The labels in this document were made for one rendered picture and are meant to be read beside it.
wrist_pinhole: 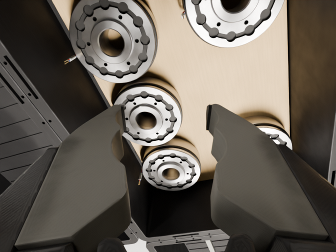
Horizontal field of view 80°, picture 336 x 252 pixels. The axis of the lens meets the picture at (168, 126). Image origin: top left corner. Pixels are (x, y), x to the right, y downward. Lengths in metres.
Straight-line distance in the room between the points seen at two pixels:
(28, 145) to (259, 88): 0.41
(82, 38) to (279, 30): 0.24
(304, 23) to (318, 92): 0.07
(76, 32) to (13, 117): 0.22
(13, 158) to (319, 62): 0.52
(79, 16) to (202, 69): 0.16
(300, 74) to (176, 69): 0.15
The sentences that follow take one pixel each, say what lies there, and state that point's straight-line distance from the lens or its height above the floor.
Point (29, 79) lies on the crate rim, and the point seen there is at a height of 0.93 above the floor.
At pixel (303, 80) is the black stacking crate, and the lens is 0.30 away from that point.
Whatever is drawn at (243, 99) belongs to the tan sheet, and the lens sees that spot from 0.32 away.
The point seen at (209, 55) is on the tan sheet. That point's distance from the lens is 0.29.
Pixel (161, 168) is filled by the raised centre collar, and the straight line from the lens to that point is 0.35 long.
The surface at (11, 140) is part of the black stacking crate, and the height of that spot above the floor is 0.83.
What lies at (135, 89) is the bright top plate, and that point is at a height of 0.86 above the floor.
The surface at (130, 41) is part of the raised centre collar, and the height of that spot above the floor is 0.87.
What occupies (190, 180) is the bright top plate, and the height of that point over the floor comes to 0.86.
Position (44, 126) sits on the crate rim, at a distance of 0.26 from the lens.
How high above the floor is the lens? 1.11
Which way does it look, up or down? 56 degrees down
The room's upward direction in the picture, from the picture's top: 174 degrees counter-clockwise
